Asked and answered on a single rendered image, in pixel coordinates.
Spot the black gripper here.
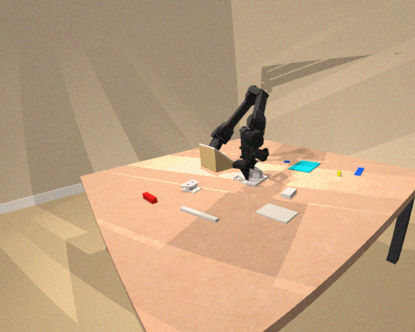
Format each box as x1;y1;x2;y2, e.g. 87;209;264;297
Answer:
233;144;259;180

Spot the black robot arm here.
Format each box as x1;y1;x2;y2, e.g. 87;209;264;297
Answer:
209;85;270;162

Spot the white flat bar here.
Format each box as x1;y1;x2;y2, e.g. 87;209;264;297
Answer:
180;206;219;223

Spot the small white rectangular block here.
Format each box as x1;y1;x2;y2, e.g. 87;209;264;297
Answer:
281;187;297;199

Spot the red rectangular block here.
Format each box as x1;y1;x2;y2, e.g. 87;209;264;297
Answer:
143;192;157;204

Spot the blue flat rectangular block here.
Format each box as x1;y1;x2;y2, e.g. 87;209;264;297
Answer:
354;168;364;176

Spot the cyan flat square plate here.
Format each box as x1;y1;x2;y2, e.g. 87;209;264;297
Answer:
289;160;321;173

